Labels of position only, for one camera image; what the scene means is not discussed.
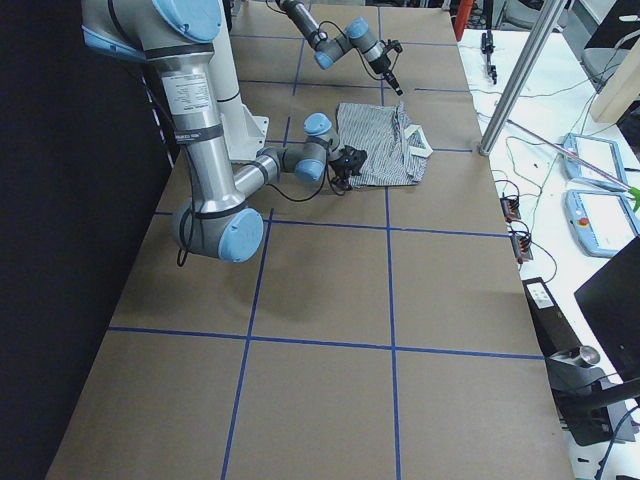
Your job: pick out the black monitor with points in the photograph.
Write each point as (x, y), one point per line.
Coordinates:
(609, 302)

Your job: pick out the silver reacher grabber tool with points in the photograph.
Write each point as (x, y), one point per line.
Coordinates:
(632, 191)

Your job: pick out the far blue teach pendant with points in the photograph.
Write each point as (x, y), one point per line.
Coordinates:
(602, 153)

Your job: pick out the black long box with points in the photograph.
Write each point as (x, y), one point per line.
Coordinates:
(553, 331)

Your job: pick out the blue teach pendant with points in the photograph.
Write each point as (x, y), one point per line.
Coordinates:
(603, 223)
(602, 153)

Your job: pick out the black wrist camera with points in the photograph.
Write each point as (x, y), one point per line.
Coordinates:
(354, 159)
(393, 45)

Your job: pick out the red cylinder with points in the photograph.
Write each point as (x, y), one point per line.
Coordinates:
(461, 18)

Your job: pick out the black reacher grabber tool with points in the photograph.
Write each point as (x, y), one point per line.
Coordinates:
(487, 49)

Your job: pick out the orange circuit board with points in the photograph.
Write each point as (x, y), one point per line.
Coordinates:
(510, 208)
(521, 244)

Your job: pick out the blue white striped polo shirt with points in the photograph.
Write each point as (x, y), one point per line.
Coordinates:
(396, 147)

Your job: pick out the orange circuit board near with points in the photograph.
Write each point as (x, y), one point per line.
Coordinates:
(521, 244)

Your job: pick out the orange circuit board far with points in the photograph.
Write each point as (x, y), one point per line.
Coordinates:
(510, 208)

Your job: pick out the near blue teach pendant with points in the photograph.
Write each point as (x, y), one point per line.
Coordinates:
(603, 223)

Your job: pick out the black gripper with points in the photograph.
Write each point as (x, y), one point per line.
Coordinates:
(356, 161)
(382, 64)

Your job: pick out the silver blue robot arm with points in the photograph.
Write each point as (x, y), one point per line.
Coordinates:
(178, 39)
(356, 36)

